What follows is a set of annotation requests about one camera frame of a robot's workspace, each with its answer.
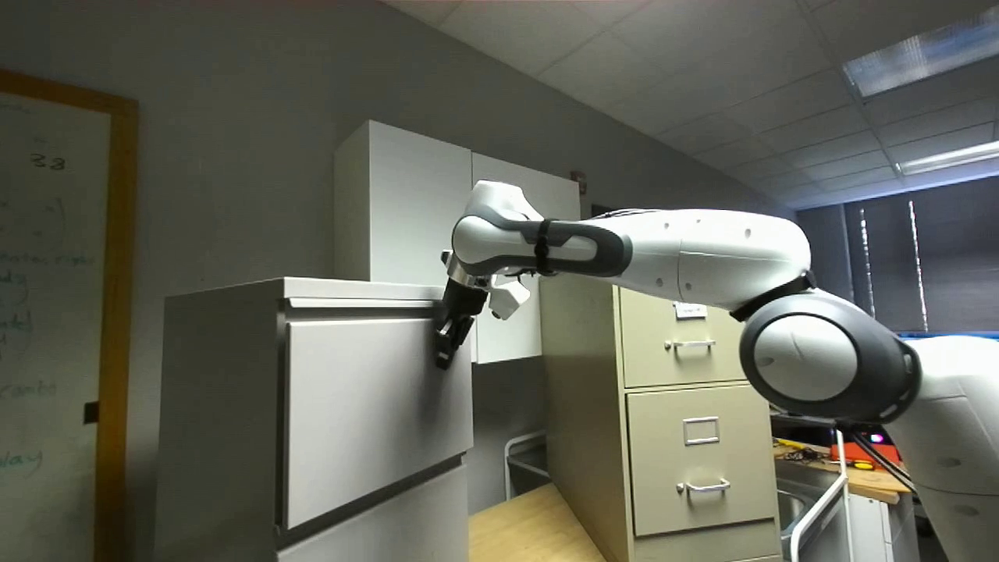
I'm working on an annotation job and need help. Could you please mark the beige lower drawer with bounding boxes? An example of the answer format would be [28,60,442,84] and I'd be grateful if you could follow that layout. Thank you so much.
[625,384,773,536]

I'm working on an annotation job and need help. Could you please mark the beige drawer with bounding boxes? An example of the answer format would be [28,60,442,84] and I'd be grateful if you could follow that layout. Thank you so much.
[625,384,773,536]
[614,290,740,387]

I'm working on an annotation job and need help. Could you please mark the white paper label note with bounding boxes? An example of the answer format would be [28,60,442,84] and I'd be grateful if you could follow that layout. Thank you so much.
[674,303,708,321]

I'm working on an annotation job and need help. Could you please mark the white wall cupboard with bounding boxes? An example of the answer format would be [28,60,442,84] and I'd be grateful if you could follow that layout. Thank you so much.
[330,118,588,369]

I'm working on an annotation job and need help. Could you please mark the dark window blinds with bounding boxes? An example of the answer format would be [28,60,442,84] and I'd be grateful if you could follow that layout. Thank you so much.
[795,179,999,333]

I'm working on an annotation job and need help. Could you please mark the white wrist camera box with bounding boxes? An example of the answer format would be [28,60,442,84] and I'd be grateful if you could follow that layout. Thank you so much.
[489,274,532,318]

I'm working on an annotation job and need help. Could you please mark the ceiling light panel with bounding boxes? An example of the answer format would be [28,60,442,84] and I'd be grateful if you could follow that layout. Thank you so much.
[843,7,999,97]

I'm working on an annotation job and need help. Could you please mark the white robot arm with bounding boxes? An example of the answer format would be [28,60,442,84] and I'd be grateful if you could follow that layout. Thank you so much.
[433,181,999,562]

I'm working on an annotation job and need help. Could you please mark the grey filing cabinet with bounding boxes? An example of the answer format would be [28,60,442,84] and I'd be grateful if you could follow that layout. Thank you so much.
[152,279,469,562]

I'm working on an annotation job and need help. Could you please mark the grey top cabinet drawer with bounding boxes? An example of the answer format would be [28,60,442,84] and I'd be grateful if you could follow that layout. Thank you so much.
[281,279,476,527]

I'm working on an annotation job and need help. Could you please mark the beige upper drawer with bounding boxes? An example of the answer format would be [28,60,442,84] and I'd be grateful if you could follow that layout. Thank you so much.
[614,290,740,387]

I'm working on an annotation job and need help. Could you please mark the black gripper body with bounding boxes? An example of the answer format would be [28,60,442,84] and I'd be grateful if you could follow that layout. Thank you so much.
[442,279,488,328]

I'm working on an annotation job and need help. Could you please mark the beige filing cabinet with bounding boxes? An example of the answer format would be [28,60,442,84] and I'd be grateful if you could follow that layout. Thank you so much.
[543,279,780,562]

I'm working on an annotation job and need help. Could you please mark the wood framed whiteboard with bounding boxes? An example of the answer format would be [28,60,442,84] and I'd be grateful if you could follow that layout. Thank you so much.
[0,69,138,562]

